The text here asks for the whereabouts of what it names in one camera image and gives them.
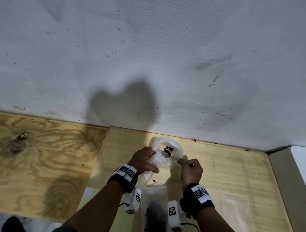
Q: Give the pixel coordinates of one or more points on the yellow-green backing sheet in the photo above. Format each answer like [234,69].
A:
[83,203]

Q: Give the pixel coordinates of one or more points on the metal spoon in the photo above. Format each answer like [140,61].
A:
[174,158]

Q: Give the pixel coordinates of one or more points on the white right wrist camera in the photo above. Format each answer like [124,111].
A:
[174,215]

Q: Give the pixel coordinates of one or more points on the person's left forearm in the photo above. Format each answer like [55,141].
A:
[95,210]

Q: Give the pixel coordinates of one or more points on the person's dark green shirt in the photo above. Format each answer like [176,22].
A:
[64,229]

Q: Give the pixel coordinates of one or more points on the clear zip plastic bag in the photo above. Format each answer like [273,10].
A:
[159,161]
[155,193]

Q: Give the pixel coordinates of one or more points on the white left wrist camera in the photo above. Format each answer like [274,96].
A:
[134,200]

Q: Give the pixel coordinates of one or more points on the person's right forearm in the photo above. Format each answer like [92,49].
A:
[215,222]

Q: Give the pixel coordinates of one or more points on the white table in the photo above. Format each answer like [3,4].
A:
[291,181]

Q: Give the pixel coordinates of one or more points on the black wristband with markers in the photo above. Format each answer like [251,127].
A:
[196,203]
[124,181]

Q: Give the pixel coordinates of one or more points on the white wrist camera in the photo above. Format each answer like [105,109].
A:
[134,200]
[174,215]

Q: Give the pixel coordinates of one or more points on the black right wristband with markers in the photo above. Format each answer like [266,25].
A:
[196,203]

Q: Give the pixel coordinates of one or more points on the person's right hand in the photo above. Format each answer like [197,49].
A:
[192,173]

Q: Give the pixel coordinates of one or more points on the person's left hand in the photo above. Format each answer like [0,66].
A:
[139,162]

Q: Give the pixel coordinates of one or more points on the plywood board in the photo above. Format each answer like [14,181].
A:
[47,167]

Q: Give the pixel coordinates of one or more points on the black left wristband with markers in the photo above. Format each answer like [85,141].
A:
[124,181]

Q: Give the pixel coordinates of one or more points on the brown coffee beans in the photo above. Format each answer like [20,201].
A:
[169,150]

